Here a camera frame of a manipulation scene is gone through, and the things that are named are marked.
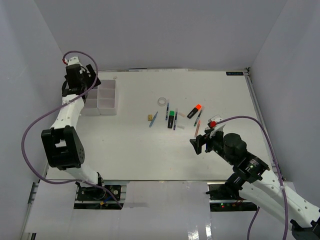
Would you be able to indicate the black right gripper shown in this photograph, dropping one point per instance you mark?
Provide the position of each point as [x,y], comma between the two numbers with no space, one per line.
[200,140]

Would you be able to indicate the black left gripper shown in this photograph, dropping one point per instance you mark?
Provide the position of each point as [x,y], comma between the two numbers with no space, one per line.
[93,78]

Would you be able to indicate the green gel pen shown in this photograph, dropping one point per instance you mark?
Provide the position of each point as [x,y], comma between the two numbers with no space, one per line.
[198,117]

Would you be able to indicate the orange cap black highlighter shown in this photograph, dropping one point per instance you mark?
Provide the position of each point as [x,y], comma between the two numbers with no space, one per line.
[194,111]

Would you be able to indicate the purple gel pen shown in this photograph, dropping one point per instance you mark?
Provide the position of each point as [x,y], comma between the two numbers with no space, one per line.
[175,119]

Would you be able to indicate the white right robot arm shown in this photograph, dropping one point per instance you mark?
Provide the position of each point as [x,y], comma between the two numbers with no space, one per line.
[253,180]

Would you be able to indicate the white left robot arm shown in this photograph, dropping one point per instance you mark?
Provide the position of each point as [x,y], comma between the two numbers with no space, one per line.
[62,145]

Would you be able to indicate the orange tip pink pen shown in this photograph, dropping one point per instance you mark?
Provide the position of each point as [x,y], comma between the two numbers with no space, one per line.
[197,128]

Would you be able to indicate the white compartment organizer box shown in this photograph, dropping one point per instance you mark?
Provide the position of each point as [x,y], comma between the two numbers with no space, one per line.
[102,100]

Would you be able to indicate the green cap black highlighter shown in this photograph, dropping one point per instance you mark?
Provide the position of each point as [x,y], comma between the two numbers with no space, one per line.
[170,120]

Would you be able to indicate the light blue pen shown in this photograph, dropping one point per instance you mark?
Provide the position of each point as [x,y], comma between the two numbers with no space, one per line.
[153,120]

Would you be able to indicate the clear tape roll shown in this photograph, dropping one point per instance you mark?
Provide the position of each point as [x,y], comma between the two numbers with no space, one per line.
[162,101]

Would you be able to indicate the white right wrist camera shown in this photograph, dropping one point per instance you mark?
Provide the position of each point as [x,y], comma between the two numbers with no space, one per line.
[214,126]

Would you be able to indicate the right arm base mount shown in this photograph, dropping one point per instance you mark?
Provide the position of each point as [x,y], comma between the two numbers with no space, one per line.
[220,200]

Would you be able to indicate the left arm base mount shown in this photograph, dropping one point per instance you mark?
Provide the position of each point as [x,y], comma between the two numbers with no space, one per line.
[91,198]

